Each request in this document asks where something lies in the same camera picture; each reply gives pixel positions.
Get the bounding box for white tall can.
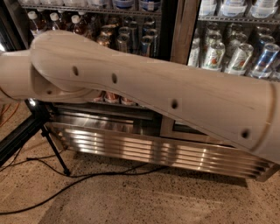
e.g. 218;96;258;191
187;42;200;67
225;43;254;75
202;43;225;70

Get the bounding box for red soda can right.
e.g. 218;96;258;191
121;97;136;106

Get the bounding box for blue silver tall can right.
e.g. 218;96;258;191
250;43;280;79

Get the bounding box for tea bottle white cap right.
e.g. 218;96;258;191
70;15;92;39

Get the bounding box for black tripod leg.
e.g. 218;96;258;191
41;126;71;176

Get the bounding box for orange extension cable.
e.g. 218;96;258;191
0;101;21;128

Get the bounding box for tea bottle white cap left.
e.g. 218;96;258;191
27;11;47;38

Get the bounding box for blue silver tall can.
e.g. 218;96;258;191
140;36;153;57
250;43;280;79

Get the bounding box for glass fridge door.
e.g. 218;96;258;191
0;0;50;165
159;0;280;147

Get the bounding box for gold tall can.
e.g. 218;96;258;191
96;35;112;48

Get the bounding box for red soda can middle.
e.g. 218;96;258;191
104;92;120;103

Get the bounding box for white tall can middle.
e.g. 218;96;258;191
202;43;225;70

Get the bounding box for tea bottle white cap middle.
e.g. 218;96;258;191
50;12;67;31

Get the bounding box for white tall can left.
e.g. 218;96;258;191
187;42;200;67

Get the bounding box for stainless steel fridge base grille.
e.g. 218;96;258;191
46;112;279;182

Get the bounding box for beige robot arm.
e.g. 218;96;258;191
0;31;280;164

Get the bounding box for black floor cable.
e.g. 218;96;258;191
0;145;167;217

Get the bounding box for white tall can right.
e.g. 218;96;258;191
225;43;254;75

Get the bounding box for tea bottle white cap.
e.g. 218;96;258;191
27;11;47;38
50;12;67;31
70;15;92;39

